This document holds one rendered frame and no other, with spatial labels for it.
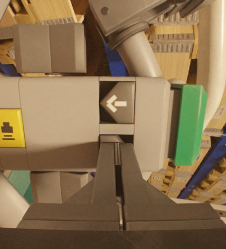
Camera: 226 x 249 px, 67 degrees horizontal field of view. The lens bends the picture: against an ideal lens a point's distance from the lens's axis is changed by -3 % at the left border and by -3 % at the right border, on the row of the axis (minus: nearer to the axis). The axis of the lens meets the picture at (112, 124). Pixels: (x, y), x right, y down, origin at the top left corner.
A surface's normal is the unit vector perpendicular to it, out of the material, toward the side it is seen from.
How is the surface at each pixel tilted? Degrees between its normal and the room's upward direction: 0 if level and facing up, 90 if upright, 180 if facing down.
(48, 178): 57
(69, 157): 74
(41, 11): 90
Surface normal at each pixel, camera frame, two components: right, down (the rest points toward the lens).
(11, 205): 0.35, 0.00
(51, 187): 0.29, 0.25
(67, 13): -0.20, 0.84
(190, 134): 0.00, 0.25
